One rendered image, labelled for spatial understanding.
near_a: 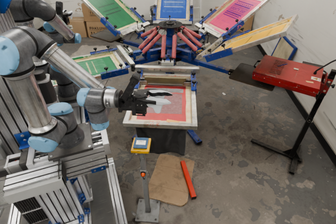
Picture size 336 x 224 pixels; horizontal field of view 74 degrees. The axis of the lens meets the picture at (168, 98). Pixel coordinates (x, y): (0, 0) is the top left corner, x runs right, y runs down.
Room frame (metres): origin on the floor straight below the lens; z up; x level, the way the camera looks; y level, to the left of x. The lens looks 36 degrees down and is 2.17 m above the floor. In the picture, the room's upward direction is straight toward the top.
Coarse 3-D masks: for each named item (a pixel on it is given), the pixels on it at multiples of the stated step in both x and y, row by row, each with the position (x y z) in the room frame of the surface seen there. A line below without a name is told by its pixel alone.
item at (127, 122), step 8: (136, 88) 1.76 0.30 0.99; (192, 96) 1.63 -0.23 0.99; (192, 104) 1.51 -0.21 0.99; (128, 112) 1.41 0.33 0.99; (192, 112) 1.41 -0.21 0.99; (128, 120) 1.31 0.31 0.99; (136, 120) 1.31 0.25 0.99; (192, 120) 1.31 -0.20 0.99; (176, 128) 1.25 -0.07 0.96; (184, 128) 1.25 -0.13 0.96; (192, 128) 1.24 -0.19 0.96
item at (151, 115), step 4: (144, 88) 1.81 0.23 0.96; (148, 96) 1.68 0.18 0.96; (148, 108) 1.50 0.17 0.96; (152, 108) 1.50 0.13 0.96; (148, 112) 1.45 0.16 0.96; (152, 112) 1.45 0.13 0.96; (160, 112) 1.45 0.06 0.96; (140, 116) 1.40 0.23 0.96; (144, 116) 1.40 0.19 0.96; (148, 116) 1.40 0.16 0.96; (152, 116) 1.40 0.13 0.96; (156, 116) 1.40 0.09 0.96; (160, 116) 1.40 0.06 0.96
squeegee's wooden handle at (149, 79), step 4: (148, 76) 1.87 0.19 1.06; (152, 76) 1.87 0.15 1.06; (156, 76) 1.87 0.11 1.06; (160, 76) 1.87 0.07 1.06; (164, 76) 1.87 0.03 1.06; (168, 76) 1.87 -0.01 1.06; (148, 80) 1.86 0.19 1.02; (152, 80) 1.85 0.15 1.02; (156, 80) 1.85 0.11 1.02; (160, 80) 1.85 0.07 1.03; (164, 80) 1.85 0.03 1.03; (168, 80) 1.84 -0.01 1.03; (172, 80) 1.84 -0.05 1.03; (176, 80) 1.84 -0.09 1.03; (180, 80) 1.84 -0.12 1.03; (184, 80) 1.83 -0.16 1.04
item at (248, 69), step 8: (176, 56) 2.61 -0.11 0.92; (184, 56) 2.59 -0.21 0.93; (200, 64) 2.43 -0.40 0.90; (208, 64) 2.38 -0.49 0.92; (240, 64) 2.33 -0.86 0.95; (248, 64) 2.33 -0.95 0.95; (224, 72) 2.26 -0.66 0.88; (232, 72) 2.14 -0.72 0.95; (240, 72) 2.14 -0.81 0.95; (248, 72) 2.14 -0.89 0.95; (240, 80) 1.97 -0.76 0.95; (248, 80) 1.97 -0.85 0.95; (256, 80) 1.97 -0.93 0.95; (264, 88) 1.84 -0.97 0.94; (272, 88) 1.82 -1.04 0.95
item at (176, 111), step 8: (184, 88) 1.81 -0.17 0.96; (168, 96) 1.68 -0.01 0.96; (176, 96) 1.68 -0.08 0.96; (184, 96) 1.68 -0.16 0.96; (168, 104) 1.56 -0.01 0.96; (176, 104) 1.56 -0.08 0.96; (184, 104) 1.56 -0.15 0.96; (168, 112) 1.45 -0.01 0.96; (176, 112) 1.45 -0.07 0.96; (184, 112) 1.45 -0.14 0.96; (184, 120) 1.35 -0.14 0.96
